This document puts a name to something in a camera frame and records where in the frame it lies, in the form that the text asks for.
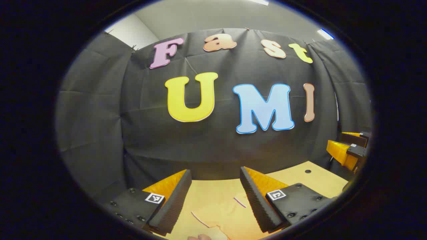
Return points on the ceiling light panel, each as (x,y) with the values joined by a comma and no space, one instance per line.
(325,34)
(258,2)

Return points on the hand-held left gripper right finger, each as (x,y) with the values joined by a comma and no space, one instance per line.
(257,203)

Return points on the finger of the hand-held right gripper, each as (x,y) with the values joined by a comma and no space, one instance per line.
(340,153)
(355,139)

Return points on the orange T-shirt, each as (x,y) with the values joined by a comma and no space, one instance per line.
(230,220)

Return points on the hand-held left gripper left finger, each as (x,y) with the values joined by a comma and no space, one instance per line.
(173,206)

